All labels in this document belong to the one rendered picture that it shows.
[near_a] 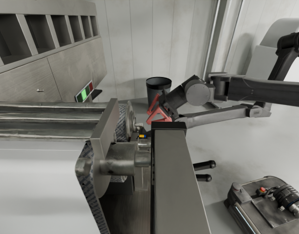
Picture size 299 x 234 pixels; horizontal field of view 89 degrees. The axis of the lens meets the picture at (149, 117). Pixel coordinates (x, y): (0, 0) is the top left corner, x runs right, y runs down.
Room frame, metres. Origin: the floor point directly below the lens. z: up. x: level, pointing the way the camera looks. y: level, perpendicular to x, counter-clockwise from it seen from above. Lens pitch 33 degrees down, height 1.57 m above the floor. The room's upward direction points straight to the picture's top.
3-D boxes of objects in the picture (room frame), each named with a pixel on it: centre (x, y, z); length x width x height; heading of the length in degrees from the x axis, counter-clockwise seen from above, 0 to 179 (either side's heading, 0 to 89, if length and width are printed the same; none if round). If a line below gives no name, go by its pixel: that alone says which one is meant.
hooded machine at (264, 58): (3.28, -2.71, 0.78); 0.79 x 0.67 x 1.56; 105
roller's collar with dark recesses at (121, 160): (0.20, 0.06, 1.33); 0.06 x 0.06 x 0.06; 89
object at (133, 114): (0.46, 0.06, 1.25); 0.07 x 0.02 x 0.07; 179
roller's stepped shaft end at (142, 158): (0.20, 0.00, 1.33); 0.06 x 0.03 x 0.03; 89
